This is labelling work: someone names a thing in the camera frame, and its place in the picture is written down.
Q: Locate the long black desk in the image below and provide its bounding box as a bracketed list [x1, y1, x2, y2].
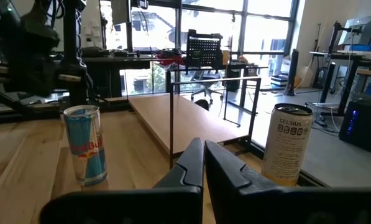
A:
[81, 54, 260, 128]

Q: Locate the dark hanging screen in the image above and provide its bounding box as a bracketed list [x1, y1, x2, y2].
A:
[110, 0, 132, 26]

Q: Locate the black perforated crate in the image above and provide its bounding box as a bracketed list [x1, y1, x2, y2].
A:
[185, 29, 224, 70]

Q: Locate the black standing desk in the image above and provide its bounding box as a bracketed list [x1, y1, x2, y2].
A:
[309, 51, 371, 116]

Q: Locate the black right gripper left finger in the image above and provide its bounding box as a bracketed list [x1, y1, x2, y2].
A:
[39, 138, 204, 224]

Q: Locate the blue silver Red Bull can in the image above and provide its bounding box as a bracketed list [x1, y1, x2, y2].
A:
[63, 105, 109, 187]

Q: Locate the red bundle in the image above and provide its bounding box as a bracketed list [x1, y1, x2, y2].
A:
[156, 49, 185, 68]

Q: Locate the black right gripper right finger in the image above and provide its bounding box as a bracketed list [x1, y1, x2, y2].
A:
[205, 140, 371, 224]

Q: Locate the white Celsius can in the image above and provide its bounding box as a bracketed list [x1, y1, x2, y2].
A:
[260, 103, 314, 187]

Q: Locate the black computer tower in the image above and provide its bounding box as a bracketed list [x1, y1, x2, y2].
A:
[339, 98, 371, 157]

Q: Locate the grey monitor on arm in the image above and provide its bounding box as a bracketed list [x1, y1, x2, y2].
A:
[327, 14, 371, 55]

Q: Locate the black tall column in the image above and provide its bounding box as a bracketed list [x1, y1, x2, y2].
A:
[283, 49, 300, 96]

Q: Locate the grey office chair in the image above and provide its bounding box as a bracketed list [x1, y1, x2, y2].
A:
[190, 70, 226, 104]

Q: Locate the large window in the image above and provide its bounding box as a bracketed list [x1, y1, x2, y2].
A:
[99, 0, 300, 94]

